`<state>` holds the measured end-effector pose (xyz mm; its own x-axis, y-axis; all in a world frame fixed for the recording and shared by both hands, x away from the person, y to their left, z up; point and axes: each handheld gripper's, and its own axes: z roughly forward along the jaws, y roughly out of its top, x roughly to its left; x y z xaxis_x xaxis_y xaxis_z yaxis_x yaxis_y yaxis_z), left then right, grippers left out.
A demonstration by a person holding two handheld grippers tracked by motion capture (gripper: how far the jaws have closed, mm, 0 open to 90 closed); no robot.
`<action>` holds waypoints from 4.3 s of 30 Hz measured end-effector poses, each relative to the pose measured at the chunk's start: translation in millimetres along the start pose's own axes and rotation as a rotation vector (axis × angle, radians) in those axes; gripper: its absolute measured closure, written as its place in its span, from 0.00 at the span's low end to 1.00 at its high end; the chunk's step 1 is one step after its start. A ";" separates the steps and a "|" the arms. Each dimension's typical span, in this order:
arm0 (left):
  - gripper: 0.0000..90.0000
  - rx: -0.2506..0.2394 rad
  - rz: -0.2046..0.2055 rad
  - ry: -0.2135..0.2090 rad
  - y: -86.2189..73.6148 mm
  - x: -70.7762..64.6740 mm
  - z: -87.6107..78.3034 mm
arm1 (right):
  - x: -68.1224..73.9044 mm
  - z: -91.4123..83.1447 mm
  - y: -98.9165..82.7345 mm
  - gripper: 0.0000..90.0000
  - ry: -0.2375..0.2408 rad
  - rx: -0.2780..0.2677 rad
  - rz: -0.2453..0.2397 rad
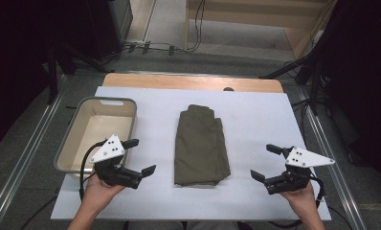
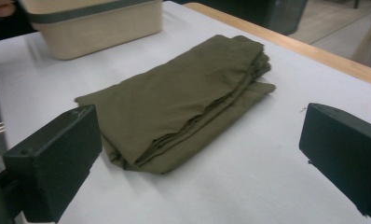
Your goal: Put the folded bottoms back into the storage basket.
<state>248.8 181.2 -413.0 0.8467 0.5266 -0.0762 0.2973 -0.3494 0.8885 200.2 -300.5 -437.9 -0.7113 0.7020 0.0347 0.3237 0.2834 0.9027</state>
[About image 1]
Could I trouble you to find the olive green pants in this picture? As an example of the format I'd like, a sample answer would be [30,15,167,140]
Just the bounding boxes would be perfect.
[173,103,232,187]

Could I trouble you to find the light wooden furniture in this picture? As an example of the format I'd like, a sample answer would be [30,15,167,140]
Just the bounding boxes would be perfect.
[184,0,338,60]

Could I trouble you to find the black hanging cable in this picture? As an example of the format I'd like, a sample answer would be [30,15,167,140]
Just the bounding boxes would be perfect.
[187,0,207,53]

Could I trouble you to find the white board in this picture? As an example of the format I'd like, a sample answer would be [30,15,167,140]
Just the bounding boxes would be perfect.
[50,85,332,221]

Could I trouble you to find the metal floor rail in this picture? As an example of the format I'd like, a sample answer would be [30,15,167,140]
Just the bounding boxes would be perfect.
[0,75,68,230]
[298,85,369,230]

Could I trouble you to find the black metal stand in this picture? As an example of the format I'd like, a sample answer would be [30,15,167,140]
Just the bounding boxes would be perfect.
[45,44,106,105]
[258,47,331,117]

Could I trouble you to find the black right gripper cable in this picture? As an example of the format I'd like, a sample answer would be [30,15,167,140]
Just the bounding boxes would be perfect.
[268,174,328,230]

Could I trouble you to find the black cabinet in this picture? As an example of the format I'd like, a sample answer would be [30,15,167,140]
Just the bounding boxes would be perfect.
[82,0,134,61]

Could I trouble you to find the person's right hand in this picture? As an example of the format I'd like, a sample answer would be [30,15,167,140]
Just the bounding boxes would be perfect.
[279,181,318,215]

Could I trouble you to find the person's left hand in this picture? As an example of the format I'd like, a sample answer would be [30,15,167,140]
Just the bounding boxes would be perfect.
[80,173,127,209]

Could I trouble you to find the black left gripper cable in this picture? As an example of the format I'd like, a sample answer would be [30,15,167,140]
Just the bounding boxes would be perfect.
[78,140,107,203]

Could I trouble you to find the wooden table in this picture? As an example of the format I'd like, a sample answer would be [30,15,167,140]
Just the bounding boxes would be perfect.
[101,72,285,94]

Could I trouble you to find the white power strip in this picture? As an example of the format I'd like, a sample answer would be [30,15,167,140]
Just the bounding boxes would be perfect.
[123,38,152,55]

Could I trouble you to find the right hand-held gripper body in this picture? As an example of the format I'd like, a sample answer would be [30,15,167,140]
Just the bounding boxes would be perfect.
[263,146,336,196]

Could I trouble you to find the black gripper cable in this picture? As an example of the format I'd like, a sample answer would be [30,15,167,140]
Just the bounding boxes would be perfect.
[78,140,107,203]
[268,174,328,230]

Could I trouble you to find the beige plastic basket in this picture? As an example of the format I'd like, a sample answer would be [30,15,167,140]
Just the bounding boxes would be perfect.
[54,96,138,178]

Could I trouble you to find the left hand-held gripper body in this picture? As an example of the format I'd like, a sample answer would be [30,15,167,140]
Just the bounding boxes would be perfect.
[89,134,144,190]

